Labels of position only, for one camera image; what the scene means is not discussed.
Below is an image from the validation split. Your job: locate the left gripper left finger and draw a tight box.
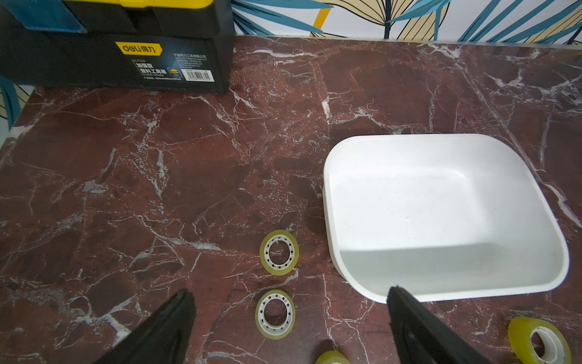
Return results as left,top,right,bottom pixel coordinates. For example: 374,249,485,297
96,289,196,363

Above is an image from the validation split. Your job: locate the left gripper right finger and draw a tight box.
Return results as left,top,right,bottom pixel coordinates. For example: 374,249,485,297
386,286,489,364

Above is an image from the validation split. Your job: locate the yellow tape roll three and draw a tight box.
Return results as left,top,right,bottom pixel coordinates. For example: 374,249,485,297
315,350,351,364

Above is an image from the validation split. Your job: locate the yellow tape roll five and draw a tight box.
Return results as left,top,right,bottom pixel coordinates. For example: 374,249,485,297
508,316,572,364

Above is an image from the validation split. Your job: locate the yellow tape roll two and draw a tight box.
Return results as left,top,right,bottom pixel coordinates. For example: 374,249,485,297
255,289,296,341

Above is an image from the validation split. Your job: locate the white plastic storage box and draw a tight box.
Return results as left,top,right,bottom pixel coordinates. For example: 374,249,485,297
323,134,570,303

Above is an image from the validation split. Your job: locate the yellow tape roll one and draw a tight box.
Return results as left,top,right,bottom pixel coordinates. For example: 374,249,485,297
259,230,299,276

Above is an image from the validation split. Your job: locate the yellow black toolbox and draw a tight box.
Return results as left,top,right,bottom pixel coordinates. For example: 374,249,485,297
1,1,235,94

